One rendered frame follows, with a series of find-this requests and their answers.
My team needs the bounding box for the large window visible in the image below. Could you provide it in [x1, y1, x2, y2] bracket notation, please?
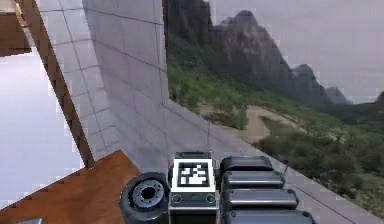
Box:
[162, 0, 384, 221]

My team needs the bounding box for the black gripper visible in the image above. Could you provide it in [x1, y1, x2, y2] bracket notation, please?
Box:
[118, 171, 172, 224]

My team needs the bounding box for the brown wooden cupboard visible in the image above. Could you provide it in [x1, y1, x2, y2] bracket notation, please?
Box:
[0, 0, 33, 58]

